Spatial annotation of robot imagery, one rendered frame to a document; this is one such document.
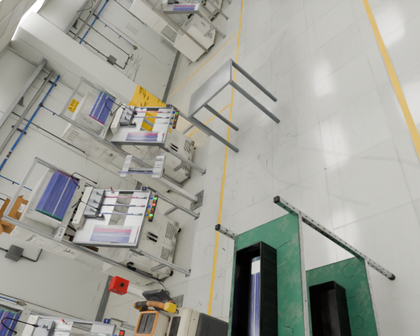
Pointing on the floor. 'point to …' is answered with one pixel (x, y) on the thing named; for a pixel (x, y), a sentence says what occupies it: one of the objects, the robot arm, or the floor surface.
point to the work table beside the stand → (219, 78)
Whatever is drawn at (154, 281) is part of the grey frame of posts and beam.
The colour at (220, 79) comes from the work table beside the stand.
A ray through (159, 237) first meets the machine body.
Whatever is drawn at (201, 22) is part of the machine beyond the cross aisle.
